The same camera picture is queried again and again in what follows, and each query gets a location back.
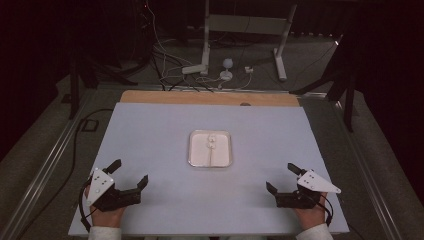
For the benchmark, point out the white metal stand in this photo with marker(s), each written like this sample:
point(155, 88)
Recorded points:
point(246, 24)

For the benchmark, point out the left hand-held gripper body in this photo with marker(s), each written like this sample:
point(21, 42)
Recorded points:
point(110, 196)

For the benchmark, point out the person's left hand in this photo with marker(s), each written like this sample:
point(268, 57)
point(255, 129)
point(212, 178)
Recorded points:
point(106, 218)

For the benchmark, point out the person's right hand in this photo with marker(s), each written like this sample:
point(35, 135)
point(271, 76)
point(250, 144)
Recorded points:
point(311, 216)

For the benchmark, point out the black tripod stand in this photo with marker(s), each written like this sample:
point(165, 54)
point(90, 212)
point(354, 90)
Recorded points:
point(75, 83)
point(348, 93)

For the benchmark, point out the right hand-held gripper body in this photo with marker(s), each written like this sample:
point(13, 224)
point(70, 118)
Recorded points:
point(305, 193)

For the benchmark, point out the square white tray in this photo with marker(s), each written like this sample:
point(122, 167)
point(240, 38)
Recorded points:
point(200, 153)

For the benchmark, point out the small white round lamp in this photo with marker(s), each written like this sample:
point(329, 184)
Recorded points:
point(227, 68)

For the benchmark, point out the wooden table board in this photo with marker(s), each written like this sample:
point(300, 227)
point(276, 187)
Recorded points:
point(186, 97)

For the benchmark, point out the light sheet table cover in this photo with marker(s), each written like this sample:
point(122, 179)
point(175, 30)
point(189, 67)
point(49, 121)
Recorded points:
point(166, 140)

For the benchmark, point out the metal floor rail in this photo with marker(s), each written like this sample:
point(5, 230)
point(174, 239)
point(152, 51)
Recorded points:
point(366, 166)
point(50, 160)

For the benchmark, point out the white plug adapter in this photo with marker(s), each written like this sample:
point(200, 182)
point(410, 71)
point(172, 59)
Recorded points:
point(248, 69)

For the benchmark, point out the black square floor plate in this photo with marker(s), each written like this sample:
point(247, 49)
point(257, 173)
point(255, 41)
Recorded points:
point(89, 125)

